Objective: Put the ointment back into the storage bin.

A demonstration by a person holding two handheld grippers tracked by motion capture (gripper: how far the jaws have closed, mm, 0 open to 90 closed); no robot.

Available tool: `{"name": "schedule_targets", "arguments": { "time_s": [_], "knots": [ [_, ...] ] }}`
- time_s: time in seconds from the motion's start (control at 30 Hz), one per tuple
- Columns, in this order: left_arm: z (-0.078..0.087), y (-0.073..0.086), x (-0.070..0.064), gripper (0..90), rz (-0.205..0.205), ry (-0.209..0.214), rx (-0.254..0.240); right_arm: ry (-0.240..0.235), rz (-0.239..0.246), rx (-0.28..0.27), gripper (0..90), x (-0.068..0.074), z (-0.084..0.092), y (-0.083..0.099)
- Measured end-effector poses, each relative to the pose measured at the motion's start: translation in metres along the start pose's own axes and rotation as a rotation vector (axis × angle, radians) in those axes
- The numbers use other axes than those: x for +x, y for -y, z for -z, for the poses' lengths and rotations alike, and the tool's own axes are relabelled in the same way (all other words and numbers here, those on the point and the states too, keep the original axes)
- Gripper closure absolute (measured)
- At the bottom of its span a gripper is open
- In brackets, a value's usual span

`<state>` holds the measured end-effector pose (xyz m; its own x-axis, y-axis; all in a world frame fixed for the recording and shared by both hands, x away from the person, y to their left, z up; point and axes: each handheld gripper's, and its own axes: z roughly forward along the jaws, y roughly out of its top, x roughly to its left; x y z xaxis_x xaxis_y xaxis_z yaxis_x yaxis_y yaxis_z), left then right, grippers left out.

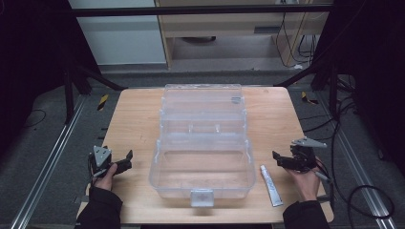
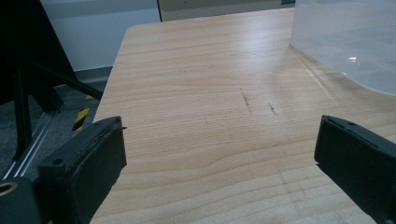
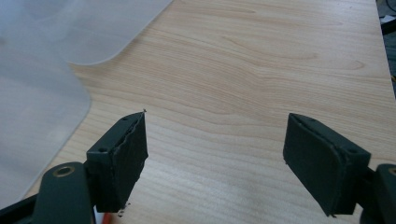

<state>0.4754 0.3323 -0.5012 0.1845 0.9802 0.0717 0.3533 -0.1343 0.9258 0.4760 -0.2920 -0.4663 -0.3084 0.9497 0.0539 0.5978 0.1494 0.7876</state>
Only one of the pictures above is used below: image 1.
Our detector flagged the gripper cable grey plug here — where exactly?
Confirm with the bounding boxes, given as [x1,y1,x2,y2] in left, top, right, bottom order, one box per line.
[313,158,337,212]
[85,152,109,193]

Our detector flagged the person's right hand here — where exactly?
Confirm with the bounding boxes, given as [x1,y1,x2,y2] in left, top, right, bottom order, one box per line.
[284,156,322,203]

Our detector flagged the yellow black floor tape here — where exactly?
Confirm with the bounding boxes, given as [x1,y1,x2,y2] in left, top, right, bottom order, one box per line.
[96,94,110,112]
[300,91,320,106]

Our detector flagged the person's left hand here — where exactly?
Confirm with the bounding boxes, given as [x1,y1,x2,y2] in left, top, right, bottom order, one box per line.
[92,162,119,192]

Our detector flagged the black metal stand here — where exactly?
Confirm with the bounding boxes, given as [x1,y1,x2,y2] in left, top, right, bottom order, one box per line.
[62,62,129,126]
[274,62,340,119]

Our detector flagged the clear plastic storage box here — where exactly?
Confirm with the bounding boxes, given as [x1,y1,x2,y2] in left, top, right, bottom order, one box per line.
[148,83,257,208]

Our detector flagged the thin black floor cable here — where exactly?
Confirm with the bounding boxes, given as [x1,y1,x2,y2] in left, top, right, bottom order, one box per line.
[22,109,48,129]

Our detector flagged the black curtain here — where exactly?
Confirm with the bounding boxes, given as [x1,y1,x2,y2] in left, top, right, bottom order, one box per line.
[0,0,101,154]
[313,0,405,176]

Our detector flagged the left gripper cable grey plug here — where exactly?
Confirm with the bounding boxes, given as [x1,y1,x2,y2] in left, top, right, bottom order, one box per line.
[85,152,109,193]

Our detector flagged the hanging black cables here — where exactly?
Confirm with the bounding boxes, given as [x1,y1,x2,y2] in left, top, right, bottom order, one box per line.
[274,11,321,69]

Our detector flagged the black metal crossbar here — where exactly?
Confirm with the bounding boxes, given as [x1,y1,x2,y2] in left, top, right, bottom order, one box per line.
[70,3,334,18]

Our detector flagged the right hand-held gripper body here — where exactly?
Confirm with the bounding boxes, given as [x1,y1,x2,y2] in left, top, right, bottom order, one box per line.
[288,135,329,173]

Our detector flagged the right gripper cable grey plug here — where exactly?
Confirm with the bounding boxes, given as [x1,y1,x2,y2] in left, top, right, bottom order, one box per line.
[313,158,337,212]

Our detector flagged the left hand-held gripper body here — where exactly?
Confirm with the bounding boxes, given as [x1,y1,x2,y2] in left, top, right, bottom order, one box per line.
[88,145,117,177]

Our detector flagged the aluminium floor rail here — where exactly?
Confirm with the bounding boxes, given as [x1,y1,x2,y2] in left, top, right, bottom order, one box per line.
[317,92,398,229]
[10,94,88,229]

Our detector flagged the white cabinet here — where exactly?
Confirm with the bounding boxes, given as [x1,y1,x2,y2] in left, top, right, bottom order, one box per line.
[67,0,168,67]

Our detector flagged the light wooden desk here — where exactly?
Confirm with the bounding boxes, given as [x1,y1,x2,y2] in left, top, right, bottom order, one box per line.
[154,0,334,70]

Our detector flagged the white squeeze tube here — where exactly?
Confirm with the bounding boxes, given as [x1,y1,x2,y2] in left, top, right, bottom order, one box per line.
[259,164,285,208]

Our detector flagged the looped black floor cable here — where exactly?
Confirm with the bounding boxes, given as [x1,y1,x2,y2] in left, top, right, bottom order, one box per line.
[346,184,396,220]

